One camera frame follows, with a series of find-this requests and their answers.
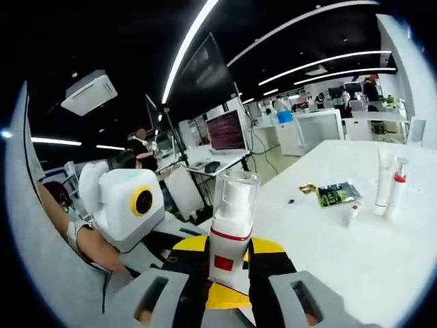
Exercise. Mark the white framed partition screen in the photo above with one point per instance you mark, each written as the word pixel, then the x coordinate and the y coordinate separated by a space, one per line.
pixel 319 131

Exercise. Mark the long ceiling light strip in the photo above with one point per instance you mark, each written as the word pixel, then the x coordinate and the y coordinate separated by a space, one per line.
pixel 186 41

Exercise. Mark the gold foil skincare packet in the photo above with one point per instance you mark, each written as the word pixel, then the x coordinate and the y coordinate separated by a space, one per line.
pixel 309 188

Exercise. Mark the silver skincare packet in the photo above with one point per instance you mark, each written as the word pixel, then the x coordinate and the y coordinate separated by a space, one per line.
pixel 353 191

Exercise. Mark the white skincare bottle red label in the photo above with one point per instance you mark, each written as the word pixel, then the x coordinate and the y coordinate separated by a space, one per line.
pixel 228 246

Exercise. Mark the green black skincare packet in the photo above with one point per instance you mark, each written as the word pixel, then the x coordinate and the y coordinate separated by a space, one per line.
pixel 333 197

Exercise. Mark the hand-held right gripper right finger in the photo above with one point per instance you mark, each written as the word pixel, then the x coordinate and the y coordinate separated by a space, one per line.
pixel 269 270

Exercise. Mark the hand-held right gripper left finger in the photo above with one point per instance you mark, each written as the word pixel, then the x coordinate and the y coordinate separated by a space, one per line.
pixel 184 280

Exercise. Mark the small white skincare tube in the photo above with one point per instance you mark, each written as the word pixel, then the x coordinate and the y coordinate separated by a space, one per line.
pixel 350 217

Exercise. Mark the person's grey shirt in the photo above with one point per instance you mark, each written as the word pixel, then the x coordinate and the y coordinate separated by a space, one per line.
pixel 34 239

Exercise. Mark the white desk black legs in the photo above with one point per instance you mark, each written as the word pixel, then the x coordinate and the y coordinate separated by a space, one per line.
pixel 201 157

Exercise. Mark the person's left hand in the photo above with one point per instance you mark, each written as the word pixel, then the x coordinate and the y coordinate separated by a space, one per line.
pixel 95 249

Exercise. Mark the white ceiling air conditioner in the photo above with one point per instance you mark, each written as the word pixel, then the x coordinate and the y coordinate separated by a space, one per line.
pixel 88 92

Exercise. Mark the computer monitor red screen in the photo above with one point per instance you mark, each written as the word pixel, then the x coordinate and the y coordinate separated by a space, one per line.
pixel 227 130

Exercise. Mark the dark hanging banner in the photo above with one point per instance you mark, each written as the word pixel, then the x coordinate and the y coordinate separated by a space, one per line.
pixel 201 71

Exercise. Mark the blue bin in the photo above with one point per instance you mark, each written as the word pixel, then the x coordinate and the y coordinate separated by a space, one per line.
pixel 285 117

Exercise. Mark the black tripod stand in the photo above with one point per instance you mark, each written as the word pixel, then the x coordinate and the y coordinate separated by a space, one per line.
pixel 177 136

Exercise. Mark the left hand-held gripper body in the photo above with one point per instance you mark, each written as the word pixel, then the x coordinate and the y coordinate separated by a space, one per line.
pixel 116 218

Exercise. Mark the white skincare bottle red collar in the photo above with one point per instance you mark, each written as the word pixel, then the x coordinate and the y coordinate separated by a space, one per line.
pixel 397 198

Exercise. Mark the black device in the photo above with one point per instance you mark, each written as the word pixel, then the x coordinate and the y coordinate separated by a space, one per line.
pixel 212 167

